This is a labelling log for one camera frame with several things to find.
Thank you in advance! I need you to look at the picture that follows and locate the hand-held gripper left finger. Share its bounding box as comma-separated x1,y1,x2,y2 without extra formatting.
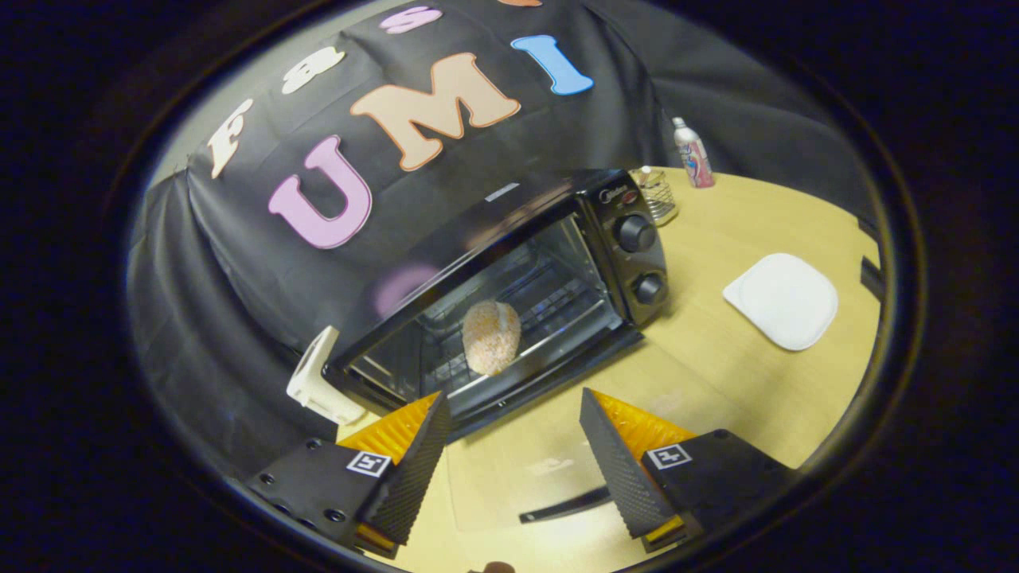
243,391,452,558

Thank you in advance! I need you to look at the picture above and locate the small black object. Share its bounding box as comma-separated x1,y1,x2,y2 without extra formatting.
859,255,885,302

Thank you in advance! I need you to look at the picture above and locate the pink label spray bottle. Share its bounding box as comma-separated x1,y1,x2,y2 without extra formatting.
673,117,716,189

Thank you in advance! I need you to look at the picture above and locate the round breaded bun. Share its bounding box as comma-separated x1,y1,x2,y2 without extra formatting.
462,300,523,377

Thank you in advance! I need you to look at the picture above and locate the white plastic stand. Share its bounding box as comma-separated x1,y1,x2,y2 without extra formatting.
286,325,368,426

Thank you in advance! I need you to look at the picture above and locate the black backdrop cloth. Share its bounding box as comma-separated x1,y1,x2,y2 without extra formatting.
127,0,884,478

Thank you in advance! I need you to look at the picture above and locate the black toaster oven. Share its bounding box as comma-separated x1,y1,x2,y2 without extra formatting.
322,168,670,524

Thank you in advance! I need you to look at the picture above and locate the metal wire basket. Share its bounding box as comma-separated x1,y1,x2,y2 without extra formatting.
631,166,680,228

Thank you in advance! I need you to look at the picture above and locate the white square plate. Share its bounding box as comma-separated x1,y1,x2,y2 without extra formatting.
722,253,840,353

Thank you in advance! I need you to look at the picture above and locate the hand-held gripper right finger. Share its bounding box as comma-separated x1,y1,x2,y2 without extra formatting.
579,388,797,555

